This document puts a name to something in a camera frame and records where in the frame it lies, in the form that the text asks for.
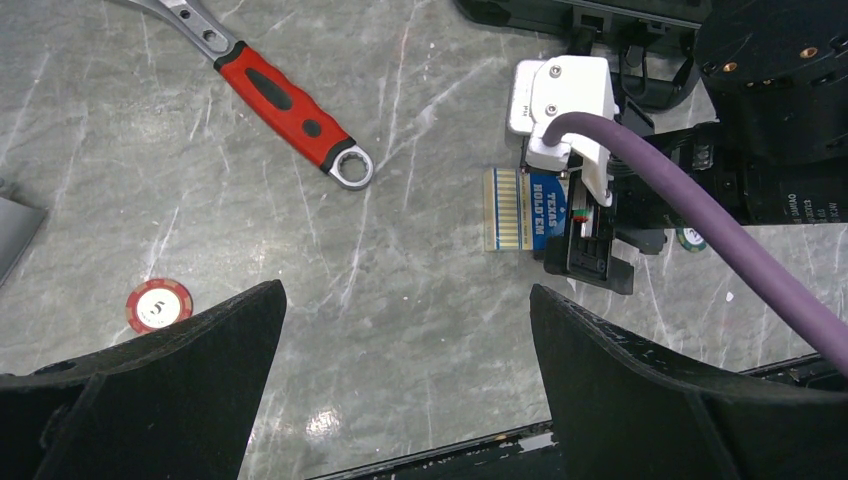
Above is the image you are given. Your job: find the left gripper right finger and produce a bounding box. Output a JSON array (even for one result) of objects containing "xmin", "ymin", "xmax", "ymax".
[{"xmin": 530, "ymin": 285, "xmax": 847, "ymax": 479}]

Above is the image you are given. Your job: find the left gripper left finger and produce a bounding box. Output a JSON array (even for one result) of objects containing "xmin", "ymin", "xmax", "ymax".
[{"xmin": 1, "ymin": 280, "xmax": 287, "ymax": 479}]

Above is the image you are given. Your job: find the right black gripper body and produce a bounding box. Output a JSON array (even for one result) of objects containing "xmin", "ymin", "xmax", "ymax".
[{"xmin": 521, "ymin": 120, "xmax": 756, "ymax": 295}]

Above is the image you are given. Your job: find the green 20 poker chip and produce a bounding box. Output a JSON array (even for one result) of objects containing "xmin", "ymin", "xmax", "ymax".
[{"xmin": 675, "ymin": 228, "xmax": 708, "ymax": 253}]

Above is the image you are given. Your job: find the blue Texas Hold'em card deck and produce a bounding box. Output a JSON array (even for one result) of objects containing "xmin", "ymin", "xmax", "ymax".
[{"xmin": 483, "ymin": 168, "xmax": 568, "ymax": 252}]

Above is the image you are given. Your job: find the black poker set case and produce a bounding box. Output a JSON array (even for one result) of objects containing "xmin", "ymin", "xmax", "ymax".
[{"xmin": 453, "ymin": 0, "xmax": 713, "ymax": 111}]

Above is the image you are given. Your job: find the red 5 poker chip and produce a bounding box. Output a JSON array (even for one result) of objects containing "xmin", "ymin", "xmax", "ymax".
[{"xmin": 125, "ymin": 278, "xmax": 193, "ymax": 334}]

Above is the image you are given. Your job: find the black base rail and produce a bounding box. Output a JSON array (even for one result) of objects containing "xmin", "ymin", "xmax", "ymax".
[{"xmin": 340, "ymin": 345, "xmax": 847, "ymax": 479}]

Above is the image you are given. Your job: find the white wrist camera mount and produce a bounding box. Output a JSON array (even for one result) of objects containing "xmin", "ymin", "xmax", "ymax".
[{"xmin": 507, "ymin": 55, "xmax": 619, "ymax": 207}]

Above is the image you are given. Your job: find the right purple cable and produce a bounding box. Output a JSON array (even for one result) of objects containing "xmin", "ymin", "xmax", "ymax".
[{"xmin": 541, "ymin": 111, "xmax": 848, "ymax": 379}]

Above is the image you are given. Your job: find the red-handled adjustable wrench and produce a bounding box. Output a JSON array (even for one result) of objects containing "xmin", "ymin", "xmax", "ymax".
[{"xmin": 124, "ymin": 0, "xmax": 375, "ymax": 191}]

